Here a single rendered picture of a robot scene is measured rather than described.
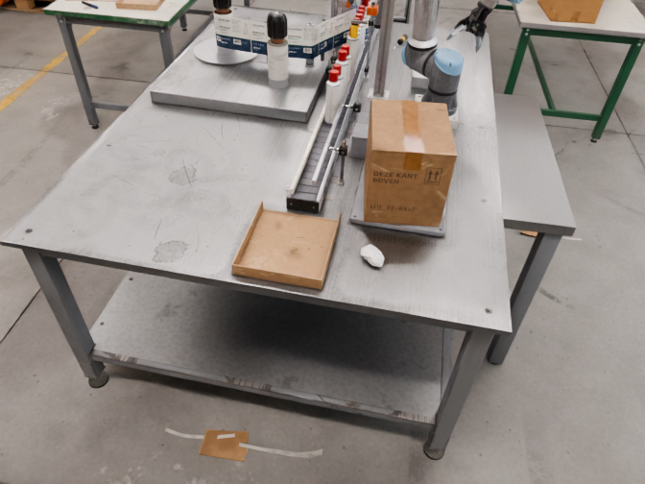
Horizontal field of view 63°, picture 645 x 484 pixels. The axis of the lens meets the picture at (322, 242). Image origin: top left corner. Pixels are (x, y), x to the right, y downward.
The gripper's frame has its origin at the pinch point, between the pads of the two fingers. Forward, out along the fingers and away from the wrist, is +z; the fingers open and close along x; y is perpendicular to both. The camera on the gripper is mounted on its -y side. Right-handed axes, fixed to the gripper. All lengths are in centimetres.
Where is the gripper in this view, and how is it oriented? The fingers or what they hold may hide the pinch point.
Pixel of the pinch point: (461, 46)
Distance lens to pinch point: 258.5
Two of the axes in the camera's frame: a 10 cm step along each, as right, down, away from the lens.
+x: 9.4, 3.1, 1.6
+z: -3.4, 6.7, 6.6
